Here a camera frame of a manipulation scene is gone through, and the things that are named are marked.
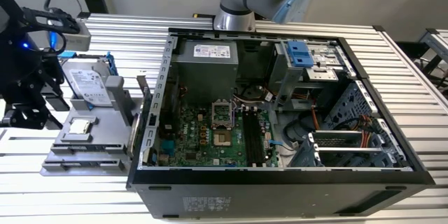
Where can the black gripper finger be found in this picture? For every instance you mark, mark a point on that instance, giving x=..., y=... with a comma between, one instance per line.
x=31, y=117
x=57, y=95

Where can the RAM stick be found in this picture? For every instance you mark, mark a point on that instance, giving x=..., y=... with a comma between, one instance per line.
x=85, y=166

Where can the black RAM slot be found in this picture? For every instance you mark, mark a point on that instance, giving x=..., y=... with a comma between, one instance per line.
x=253, y=137
x=249, y=137

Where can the hard disk in blue carrier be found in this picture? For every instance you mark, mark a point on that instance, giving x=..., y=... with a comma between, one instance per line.
x=86, y=82

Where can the silver CPU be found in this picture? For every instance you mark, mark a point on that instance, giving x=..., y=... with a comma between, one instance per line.
x=81, y=126

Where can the grey parts rack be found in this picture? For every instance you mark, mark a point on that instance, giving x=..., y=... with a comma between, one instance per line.
x=105, y=129

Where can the green graphics card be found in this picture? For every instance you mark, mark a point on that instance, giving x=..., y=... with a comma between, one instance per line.
x=134, y=134

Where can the grey power supply unit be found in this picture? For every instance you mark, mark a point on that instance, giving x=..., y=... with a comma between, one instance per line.
x=203, y=77

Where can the CPU socket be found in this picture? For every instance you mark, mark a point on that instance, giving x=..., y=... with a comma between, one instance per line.
x=223, y=138

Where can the green motherboard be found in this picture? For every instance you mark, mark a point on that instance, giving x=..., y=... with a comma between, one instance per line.
x=227, y=155

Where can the black PC case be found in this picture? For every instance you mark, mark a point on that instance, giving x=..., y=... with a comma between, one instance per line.
x=245, y=197

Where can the blue drive bay latch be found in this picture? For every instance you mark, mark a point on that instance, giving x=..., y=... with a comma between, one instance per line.
x=299, y=53

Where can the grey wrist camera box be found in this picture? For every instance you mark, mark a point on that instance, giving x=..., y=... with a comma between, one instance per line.
x=79, y=39

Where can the black camera mount frame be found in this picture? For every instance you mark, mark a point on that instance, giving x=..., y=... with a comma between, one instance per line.
x=11, y=11

